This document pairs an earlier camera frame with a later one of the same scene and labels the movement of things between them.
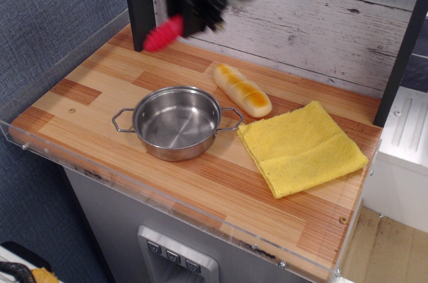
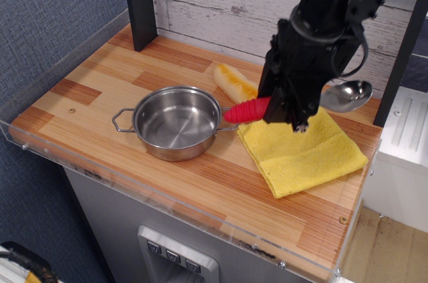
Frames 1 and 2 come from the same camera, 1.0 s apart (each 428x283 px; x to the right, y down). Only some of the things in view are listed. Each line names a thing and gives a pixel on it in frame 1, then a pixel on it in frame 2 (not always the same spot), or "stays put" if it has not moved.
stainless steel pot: x=177 y=123 stays put
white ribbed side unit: x=397 y=184 stays put
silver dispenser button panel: x=170 y=260 stays put
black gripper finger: x=200 y=5 → x=278 y=111
